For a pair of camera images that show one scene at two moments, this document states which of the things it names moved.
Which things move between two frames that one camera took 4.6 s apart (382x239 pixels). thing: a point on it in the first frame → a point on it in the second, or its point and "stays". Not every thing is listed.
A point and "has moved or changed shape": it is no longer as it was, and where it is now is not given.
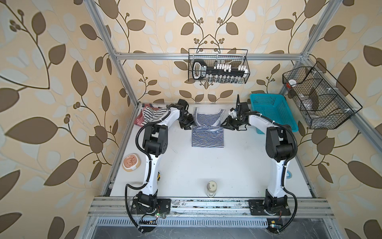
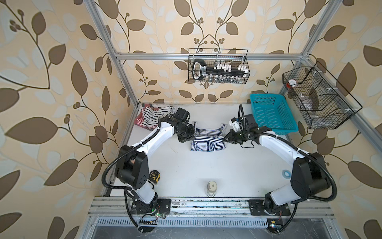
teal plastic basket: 274,106 stays
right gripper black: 228,124 → 231,139
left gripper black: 190,122 → 191,134
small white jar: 212,186 stays
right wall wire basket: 323,104 stays
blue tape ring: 289,175 stays
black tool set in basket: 221,72 stays
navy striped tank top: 207,129 has moved or changed shape
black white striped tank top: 149,115 stays
